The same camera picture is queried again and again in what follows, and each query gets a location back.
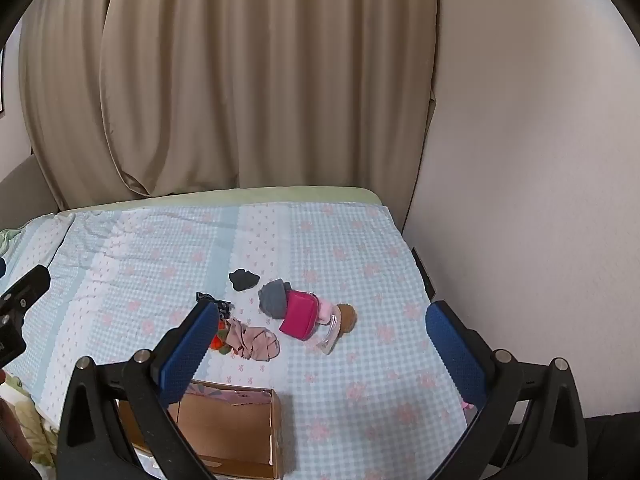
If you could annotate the beige headboard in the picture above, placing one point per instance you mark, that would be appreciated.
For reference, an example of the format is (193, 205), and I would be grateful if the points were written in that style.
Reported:
(25, 195)

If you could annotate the grey fluffy sock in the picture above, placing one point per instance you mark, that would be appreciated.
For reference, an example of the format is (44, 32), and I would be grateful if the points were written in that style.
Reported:
(273, 298)

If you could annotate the dusty pink strap garment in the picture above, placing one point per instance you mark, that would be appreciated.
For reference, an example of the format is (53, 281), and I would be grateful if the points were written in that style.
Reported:
(252, 343)

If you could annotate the orange pompom toy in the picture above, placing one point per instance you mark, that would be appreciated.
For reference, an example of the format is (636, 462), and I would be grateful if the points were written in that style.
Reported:
(219, 342)

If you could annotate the pink knit cloth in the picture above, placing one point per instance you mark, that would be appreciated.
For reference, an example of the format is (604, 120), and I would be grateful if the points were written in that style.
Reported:
(325, 311)

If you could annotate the black scrunchie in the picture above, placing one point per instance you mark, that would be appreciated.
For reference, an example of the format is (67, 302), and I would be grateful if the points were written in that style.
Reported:
(242, 279)

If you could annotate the floral green blanket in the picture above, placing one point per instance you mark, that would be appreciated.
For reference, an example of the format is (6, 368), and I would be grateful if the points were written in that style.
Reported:
(35, 437)

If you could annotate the magenta pouch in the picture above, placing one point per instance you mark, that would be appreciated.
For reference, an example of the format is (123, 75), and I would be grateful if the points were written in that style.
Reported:
(301, 315)

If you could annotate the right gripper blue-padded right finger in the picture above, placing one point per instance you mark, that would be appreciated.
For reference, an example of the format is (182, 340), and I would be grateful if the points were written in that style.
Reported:
(528, 422)

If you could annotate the green mattress sheet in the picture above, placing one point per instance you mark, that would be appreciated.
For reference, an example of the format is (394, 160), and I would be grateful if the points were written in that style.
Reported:
(244, 196)

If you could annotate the brown knit slipper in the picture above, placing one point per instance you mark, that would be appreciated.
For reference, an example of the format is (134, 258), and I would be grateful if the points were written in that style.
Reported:
(342, 321)

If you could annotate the cardboard box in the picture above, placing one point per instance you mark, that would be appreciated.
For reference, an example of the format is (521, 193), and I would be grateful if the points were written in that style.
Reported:
(235, 430)

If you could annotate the blue checkered floral bedspread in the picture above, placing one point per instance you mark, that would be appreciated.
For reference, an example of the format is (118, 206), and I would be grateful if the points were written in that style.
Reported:
(381, 405)

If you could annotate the pillow in checkered case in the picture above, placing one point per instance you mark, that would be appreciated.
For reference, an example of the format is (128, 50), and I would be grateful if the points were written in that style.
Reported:
(34, 243)

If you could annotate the beige curtain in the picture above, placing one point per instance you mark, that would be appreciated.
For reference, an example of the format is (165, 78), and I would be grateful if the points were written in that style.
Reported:
(146, 98)

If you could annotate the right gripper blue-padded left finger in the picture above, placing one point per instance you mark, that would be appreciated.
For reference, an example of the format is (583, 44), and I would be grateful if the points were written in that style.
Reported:
(93, 444)

